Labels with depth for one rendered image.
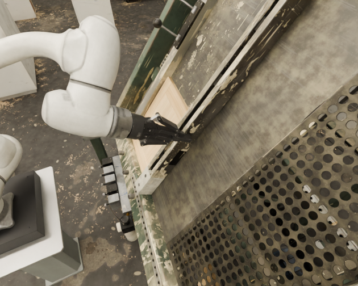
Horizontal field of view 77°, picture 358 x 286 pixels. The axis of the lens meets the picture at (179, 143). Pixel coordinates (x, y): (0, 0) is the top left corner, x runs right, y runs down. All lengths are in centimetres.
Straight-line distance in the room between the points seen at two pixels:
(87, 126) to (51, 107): 8
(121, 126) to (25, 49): 28
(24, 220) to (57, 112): 78
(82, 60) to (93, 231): 163
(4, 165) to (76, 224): 102
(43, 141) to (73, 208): 93
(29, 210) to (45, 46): 84
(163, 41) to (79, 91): 77
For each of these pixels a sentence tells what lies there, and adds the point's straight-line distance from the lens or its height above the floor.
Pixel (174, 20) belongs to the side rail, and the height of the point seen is 137.
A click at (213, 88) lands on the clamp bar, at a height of 139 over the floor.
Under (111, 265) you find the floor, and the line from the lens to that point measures 192.
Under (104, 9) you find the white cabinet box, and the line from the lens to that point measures 471.
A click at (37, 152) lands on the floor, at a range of 272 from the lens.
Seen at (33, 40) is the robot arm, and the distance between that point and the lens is 65.
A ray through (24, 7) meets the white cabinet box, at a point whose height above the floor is 21.
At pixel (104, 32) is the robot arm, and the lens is 60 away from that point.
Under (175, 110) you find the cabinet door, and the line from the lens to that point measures 95.
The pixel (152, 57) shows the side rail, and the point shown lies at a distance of 130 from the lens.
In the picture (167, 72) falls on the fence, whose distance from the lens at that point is 107.
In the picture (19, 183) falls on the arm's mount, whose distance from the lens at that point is 140.
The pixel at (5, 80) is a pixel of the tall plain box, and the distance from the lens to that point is 345.
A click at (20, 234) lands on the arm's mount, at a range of 125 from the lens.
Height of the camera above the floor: 182
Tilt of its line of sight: 50 degrees down
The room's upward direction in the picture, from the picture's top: straight up
